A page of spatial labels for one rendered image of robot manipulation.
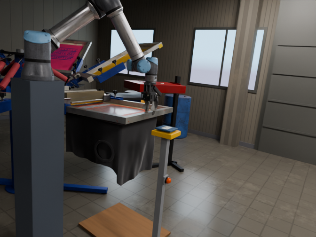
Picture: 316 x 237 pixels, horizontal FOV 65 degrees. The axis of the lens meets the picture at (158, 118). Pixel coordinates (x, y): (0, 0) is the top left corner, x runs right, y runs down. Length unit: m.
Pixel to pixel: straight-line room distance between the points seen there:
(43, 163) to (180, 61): 4.25
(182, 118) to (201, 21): 1.90
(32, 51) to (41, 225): 0.89
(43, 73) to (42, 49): 0.11
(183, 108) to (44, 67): 3.53
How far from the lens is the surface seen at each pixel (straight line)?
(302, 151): 4.67
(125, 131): 1.57
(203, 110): 5.06
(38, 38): 1.33
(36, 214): 1.51
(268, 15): 4.79
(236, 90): 4.57
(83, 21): 1.50
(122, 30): 1.39
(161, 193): 1.59
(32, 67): 1.33
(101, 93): 2.10
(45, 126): 1.35
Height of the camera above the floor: 1.33
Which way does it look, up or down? 12 degrees down
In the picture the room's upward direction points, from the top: 5 degrees clockwise
